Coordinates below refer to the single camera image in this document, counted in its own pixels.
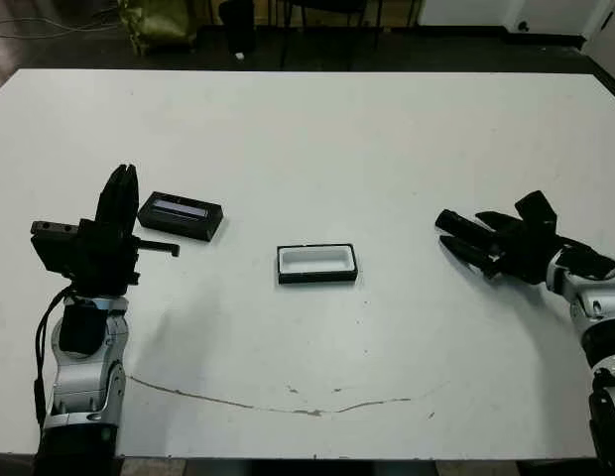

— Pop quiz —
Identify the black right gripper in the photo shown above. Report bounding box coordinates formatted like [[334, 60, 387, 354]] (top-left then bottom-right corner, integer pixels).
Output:
[[439, 190, 569, 287]]

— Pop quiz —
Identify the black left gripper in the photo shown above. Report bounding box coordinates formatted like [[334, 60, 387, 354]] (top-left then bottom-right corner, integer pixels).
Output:
[[30, 165, 183, 298]]

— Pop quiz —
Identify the black box lid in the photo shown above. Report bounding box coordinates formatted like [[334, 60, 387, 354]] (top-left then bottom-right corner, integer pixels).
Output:
[[137, 190, 227, 243]]

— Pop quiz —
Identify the black box base white liner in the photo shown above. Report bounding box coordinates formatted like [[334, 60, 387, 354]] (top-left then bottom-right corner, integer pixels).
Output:
[[276, 241, 360, 287]]

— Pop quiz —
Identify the yellow-green sack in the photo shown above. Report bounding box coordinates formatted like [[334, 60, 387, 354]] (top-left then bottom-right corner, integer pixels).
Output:
[[117, 0, 197, 55]]

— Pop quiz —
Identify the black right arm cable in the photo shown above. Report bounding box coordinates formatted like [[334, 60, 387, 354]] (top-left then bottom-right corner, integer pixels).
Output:
[[554, 232, 615, 259]]

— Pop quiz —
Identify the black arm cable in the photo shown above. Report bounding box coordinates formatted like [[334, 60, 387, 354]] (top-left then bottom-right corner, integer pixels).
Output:
[[554, 232, 615, 259], [33, 290, 75, 422]]

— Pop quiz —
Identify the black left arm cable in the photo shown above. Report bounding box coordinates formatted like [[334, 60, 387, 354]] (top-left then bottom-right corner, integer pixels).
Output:
[[33, 290, 75, 422]]

